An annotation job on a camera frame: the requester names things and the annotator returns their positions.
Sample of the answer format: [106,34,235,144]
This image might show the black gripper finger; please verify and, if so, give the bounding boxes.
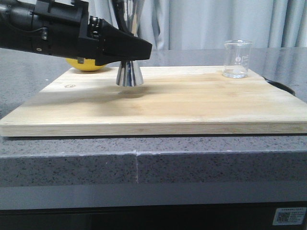
[95,19,152,65]

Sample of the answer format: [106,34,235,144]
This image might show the clear glass beaker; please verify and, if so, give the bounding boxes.
[223,40,253,79]

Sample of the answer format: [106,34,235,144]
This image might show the grey curtain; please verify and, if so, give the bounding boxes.
[88,0,307,51]

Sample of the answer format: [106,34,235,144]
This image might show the steel double jigger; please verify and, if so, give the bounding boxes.
[112,0,144,87]

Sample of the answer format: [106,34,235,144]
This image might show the wooden cutting board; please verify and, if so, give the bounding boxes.
[0,66,307,137]

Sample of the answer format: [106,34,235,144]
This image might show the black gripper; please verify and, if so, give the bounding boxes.
[0,0,102,64]

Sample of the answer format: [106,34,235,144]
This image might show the black board handle strap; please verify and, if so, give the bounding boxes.
[263,77,297,97]

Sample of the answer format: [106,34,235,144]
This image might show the yellow lemon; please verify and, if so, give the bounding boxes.
[65,58,106,72]

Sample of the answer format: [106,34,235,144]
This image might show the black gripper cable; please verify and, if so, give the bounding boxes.
[112,0,131,33]

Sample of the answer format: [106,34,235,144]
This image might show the white QR code sticker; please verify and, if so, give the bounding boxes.
[272,207,307,226]

